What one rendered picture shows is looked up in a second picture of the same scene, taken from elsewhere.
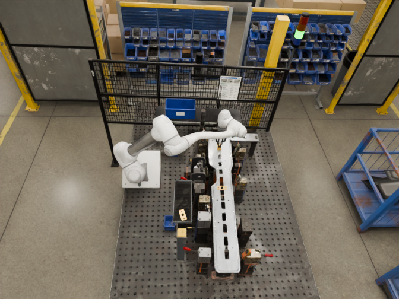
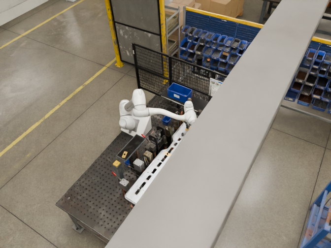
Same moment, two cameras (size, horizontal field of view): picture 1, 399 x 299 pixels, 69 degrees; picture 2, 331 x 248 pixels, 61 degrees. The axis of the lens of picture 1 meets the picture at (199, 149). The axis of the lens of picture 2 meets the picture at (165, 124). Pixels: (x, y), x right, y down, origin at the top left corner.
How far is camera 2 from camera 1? 1.58 m
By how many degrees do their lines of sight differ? 27
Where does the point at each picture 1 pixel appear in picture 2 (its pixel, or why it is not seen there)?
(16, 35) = (118, 16)
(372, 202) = (323, 241)
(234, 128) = (186, 115)
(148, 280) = (97, 186)
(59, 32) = (141, 19)
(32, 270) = (63, 157)
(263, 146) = not seen: hidden behind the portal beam
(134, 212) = (116, 147)
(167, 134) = (136, 101)
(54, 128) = (123, 82)
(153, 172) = (141, 128)
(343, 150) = not seen: outside the picture
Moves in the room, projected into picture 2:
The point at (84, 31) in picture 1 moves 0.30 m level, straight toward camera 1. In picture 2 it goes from (154, 22) to (150, 31)
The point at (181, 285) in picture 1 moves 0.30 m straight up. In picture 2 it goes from (112, 199) to (107, 186)
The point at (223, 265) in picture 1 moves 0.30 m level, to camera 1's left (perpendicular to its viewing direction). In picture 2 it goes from (130, 196) to (110, 180)
